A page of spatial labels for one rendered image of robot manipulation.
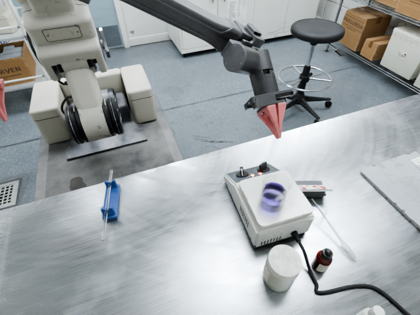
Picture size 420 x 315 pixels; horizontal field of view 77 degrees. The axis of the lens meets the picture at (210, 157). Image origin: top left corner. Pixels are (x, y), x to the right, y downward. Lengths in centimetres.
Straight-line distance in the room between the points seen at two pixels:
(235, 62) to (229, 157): 29
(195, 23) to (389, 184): 61
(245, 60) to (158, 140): 93
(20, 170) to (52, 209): 141
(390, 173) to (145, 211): 64
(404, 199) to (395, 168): 10
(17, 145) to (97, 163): 107
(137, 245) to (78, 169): 84
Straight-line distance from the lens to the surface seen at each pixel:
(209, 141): 192
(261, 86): 62
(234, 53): 59
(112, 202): 69
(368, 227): 71
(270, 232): 55
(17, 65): 256
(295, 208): 56
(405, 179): 84
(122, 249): 63
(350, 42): 320
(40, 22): 116
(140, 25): 345
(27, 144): 234
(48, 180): 142
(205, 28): 62
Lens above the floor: 129
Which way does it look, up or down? 46 degrees down
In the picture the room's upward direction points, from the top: 1 degrees counter-clockwise
